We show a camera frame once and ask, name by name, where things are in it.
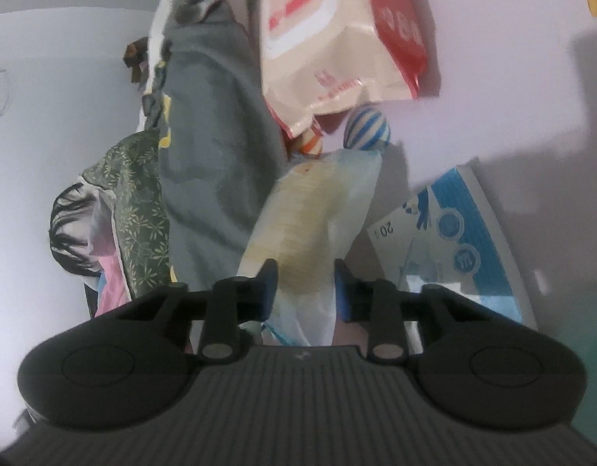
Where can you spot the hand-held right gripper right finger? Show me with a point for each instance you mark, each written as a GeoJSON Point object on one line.
{"type": "Point", "coordinates": [344, 296]}

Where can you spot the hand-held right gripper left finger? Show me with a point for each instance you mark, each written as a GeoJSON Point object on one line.
{"type": "Point", "coordinates": [268, 291]}

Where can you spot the translucent plastic bag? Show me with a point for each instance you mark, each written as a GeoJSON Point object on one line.
{"type": "Point", "coordinates": [303, 213]}

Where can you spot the blue and white box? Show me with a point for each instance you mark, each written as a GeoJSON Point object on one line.
{"type": "Point", "coordinates": [453, 238]}

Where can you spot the grey quilt with yellow print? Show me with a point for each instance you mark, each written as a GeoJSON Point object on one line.
{"type": "Point", "coordinates": [211, 155]}

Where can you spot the pink printed blanket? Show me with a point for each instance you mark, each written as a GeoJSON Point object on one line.
{"type": "Point", "coordinates": [111, 284]}

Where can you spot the blue striped ball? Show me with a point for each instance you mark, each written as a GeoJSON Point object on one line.
{"type": "Point", "coordinates": [367, 128]}

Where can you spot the dark-haired figure print pillow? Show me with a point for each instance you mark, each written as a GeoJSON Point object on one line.
{"type": "Point", "coordinates": [70, 223]}

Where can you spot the pale pink bed sheet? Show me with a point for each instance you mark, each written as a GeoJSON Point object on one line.
{"type": "Point", "coordinates": [497, 82]}

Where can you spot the beige and red wipes pack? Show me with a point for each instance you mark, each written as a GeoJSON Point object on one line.
{"type": "Point", "coordinates": [327, 34]}

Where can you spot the small brown object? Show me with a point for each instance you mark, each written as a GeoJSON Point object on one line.
{"type": "Point", "coordinates": [135, 56]}

